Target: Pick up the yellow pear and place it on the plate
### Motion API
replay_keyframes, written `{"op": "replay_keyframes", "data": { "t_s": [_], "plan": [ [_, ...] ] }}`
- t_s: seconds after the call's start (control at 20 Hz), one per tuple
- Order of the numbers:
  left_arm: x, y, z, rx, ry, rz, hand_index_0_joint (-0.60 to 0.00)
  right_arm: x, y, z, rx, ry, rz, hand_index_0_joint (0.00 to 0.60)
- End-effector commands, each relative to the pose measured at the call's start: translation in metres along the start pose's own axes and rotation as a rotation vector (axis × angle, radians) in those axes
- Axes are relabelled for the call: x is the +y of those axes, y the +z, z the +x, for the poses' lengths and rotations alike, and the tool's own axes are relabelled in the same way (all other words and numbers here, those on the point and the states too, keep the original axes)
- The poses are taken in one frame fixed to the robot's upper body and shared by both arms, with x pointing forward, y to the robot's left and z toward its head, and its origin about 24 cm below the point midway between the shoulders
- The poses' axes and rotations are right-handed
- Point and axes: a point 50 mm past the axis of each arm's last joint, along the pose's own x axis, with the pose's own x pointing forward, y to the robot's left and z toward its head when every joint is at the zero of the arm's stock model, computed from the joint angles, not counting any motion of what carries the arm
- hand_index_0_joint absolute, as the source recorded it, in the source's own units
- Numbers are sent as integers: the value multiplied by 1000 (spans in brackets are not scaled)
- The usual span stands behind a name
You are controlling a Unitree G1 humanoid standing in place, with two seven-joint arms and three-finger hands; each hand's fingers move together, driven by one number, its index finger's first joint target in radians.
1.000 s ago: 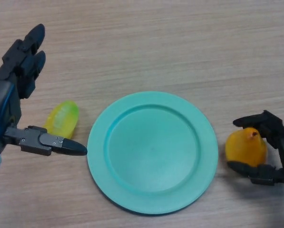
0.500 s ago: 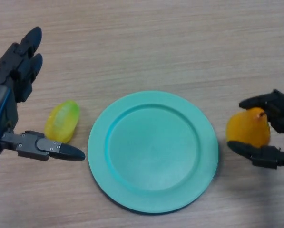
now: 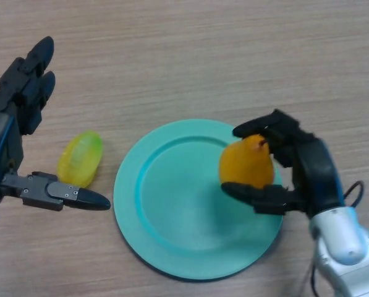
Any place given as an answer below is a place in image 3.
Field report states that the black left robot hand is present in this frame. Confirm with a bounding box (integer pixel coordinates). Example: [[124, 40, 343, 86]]
[[0, 36, 111, 212]]

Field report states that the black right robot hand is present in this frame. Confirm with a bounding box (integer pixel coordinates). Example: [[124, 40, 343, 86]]
[[221, 108, 346, 219]]

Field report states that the yellow orange pear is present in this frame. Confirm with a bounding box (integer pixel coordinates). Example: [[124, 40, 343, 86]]
[[218, 134, 275, 189]]

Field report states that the green round plate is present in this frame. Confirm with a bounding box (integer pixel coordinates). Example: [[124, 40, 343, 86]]
[[112, 119, 284, 281]]

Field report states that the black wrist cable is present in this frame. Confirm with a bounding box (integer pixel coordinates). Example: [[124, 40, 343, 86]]
[[343, 181, 365, 208]]

